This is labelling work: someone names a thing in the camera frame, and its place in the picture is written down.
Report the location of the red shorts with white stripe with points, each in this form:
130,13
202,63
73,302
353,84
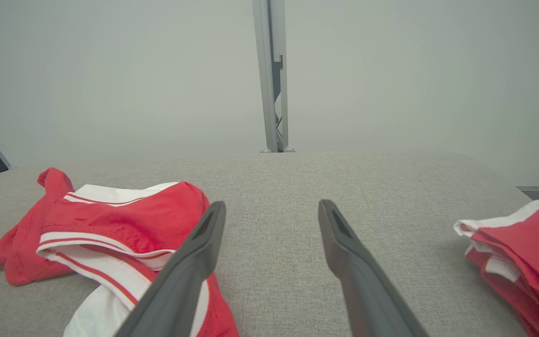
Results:
531,243

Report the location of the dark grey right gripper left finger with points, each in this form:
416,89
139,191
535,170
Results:
180,281

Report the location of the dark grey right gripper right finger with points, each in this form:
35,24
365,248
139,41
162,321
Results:
367,290

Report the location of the red jersey with black print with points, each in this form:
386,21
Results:
110,220

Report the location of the grey metal post with feet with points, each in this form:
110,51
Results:
269,70

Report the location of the grey fabric sofa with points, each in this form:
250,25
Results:
269,187

